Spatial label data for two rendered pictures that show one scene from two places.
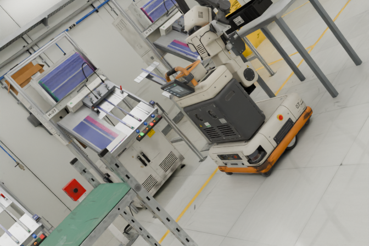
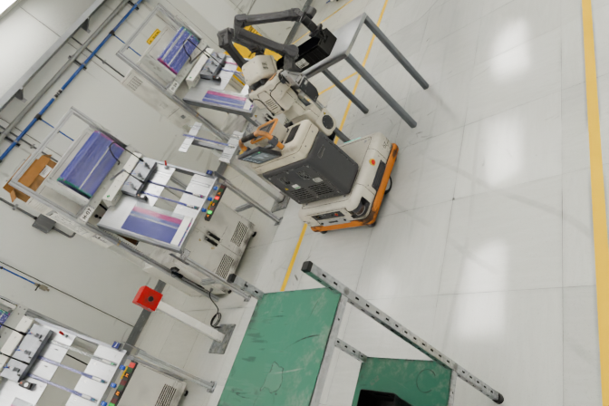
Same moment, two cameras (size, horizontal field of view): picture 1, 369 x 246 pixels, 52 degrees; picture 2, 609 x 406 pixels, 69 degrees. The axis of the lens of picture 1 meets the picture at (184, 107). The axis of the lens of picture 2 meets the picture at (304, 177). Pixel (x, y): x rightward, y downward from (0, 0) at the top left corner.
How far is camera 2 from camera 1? 0.60 m
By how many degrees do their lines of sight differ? 16
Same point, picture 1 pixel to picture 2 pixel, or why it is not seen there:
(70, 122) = (114, 219)
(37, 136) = (53, 244)
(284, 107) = (373, 149)
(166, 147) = (232, 218)
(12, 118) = (12, 230)
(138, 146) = (202, 227)
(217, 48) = (290, 100)
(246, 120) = (343, 173)
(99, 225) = (329, 343)
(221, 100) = (314, 159)
